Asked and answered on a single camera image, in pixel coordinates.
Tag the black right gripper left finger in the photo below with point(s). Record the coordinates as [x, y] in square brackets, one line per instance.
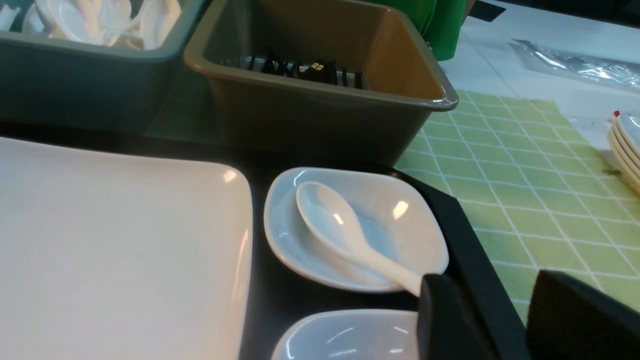
[447, 328]

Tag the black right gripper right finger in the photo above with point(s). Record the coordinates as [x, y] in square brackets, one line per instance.
[571, 320]

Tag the white small bowl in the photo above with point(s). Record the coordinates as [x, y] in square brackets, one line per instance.
[353, 334]

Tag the white square side dish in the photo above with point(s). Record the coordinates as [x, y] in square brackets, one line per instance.
[395, 218]

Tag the white ceramic soup spoon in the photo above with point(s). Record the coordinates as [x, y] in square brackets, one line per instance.
[334, 223]

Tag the large white square rice plate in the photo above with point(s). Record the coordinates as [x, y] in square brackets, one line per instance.
[105, 256]

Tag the green checkered table mat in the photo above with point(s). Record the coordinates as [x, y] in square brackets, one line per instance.
[537, 194]

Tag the black serving tray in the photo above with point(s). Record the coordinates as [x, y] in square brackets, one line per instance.
[277, 296]

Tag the stack of cream plates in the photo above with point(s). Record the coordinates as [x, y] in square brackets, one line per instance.
[623, 137]

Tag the clear plastic bag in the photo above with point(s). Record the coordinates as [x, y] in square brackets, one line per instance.
[609, 73]

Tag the pile of black chopsticks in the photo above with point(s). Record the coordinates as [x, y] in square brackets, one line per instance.
[320, 71]

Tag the brown plastic chopstick bin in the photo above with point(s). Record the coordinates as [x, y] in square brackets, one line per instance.
[265, 112]

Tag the pile of white spoons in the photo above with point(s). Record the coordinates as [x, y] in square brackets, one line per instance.
[102, 25]

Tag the teal plastic spoon bin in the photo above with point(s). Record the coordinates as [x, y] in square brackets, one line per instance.
[57, 82]

